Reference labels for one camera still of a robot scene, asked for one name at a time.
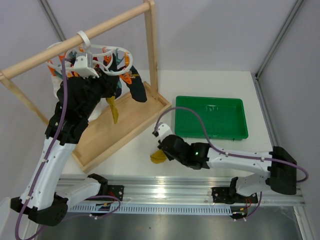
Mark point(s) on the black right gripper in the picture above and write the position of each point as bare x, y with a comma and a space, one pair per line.
169, 157

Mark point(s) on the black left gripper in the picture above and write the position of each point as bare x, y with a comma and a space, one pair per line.
109, 82

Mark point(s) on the yellow sock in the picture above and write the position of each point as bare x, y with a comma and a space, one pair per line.
113, 109
158, 157

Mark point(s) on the white sock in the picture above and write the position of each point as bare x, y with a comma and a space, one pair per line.
56, 82
96, 112

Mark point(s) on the white plastic clip hanger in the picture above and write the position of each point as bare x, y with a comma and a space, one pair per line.
113, 61

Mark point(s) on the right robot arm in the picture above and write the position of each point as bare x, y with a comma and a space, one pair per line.
272, 170

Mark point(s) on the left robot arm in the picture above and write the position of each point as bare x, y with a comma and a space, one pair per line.
77, 99

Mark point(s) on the wooden drying rack stand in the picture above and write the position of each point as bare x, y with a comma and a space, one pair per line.
102, 138

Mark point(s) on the green plastic tray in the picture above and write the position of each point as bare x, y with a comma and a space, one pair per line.
223, 118

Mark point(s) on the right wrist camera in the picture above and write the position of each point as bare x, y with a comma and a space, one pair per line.
161, 132

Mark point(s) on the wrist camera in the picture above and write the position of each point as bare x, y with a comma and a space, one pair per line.
83, 65
161, 132

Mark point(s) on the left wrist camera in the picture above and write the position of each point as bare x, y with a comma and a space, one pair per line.
83, 65

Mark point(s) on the aluminium mounting rail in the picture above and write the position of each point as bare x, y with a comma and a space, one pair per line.
163, 196

